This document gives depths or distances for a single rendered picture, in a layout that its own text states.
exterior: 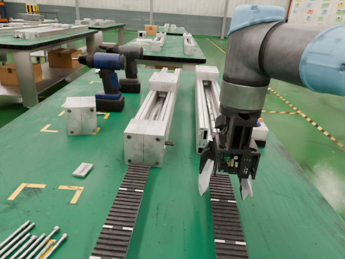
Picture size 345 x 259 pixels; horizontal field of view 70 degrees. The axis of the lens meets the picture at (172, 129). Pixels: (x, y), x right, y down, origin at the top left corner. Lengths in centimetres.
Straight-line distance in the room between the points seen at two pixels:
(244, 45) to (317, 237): 38
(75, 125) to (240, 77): 57
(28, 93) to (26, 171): 248
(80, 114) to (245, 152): 54
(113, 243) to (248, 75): 33
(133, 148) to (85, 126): 24
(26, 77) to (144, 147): 255
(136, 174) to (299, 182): 41
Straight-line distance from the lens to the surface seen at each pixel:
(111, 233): 45
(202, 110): 83
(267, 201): 62
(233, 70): 40
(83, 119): 82
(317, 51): 33
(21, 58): 307
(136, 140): 63
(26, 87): 314
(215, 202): 52
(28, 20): 562
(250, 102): 41
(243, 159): 43
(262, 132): 82
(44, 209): 58
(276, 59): 35
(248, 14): 39
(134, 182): 55
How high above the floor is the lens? 115
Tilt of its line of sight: 25 degrees down
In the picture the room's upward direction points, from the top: 4 degrees clockwise
